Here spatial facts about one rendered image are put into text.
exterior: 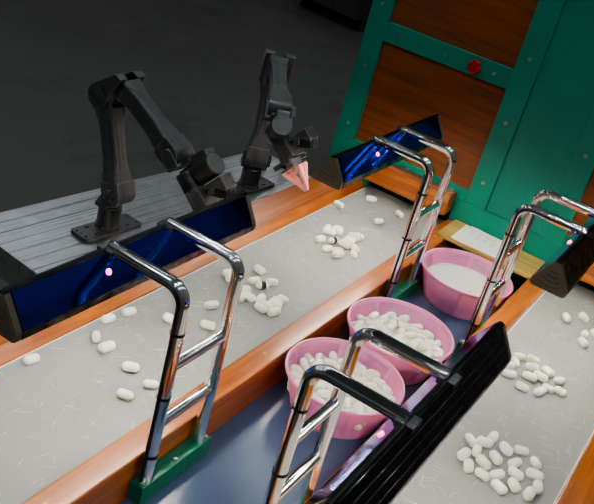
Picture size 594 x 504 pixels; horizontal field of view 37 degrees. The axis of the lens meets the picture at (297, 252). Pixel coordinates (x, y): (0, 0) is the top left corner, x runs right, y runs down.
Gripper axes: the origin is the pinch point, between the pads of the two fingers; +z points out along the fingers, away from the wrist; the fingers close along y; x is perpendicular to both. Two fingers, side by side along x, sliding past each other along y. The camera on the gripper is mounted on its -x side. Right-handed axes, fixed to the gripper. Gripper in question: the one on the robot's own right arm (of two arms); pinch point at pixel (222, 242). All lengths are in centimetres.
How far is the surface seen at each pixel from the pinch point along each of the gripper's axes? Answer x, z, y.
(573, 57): -71, -1, 87
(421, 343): -29, 44, 14
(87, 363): 1, 10, -53
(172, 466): -16, 34, -60
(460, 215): -19, 25, 86
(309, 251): -0.9, 12.3, 29.5
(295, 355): -17.6, 30.3, -16.8
